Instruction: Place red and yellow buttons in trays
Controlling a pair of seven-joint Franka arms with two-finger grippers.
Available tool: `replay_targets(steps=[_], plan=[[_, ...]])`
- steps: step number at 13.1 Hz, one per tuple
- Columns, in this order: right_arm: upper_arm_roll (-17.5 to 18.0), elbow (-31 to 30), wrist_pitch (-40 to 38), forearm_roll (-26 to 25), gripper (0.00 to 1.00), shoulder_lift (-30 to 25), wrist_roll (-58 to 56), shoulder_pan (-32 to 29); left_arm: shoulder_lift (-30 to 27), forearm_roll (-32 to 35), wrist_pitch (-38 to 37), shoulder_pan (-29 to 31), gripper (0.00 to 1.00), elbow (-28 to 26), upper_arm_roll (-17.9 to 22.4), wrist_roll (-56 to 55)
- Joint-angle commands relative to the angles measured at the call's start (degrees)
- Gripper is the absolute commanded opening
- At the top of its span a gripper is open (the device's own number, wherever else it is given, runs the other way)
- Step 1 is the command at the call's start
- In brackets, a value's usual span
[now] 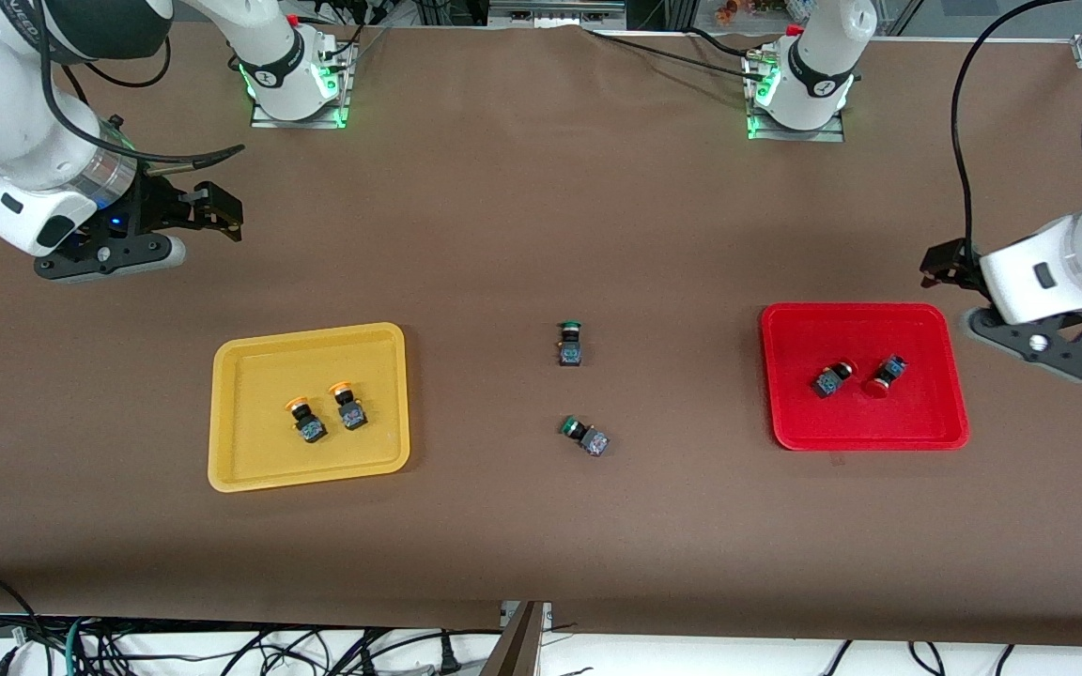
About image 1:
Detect red push button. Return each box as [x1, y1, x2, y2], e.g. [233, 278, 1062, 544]
[811, 359, 858, 400]
[862, 353, 910, 399]

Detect yellow push button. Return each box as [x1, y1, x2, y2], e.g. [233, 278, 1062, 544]
[286, 396, 329, 445]
[329, 380, 370, 432]

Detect red plastic tray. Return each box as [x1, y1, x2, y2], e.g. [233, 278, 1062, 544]
[760, 301, 971, 453]

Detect yellow plastic tray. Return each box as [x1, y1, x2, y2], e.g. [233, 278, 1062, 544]
[207, 322, 411, 494]

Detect brown table cloth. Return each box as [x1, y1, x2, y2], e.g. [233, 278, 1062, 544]
[0, 19, 1082, 649]

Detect colourful background objects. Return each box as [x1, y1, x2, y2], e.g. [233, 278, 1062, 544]
[715, 0, 819, 24]

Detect aluminium support beam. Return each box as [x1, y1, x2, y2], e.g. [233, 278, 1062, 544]
[480, 601, 547, 676]

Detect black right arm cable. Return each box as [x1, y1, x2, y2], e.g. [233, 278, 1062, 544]
[34, 0, 246, 172]

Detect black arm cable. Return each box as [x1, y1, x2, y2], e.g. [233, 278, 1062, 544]
[34, 0, 246, 172]
[950, 0, 1059, 264]

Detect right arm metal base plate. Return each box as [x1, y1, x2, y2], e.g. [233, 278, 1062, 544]
[250, 38, 354, 130]

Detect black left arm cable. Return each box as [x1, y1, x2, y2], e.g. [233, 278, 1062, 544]
[950, 0, 1059, 264]

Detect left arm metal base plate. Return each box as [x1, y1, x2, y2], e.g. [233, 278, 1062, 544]
[746, 52, 847, 144]

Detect long black table cable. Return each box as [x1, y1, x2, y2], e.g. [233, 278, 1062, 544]
[581, 26, 760, 74]

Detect silver aluminium frame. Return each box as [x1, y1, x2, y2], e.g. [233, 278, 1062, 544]
[487, 0, 628, 29]

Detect teal cable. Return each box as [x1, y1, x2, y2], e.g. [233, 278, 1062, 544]
[62, 615, 91, 676]

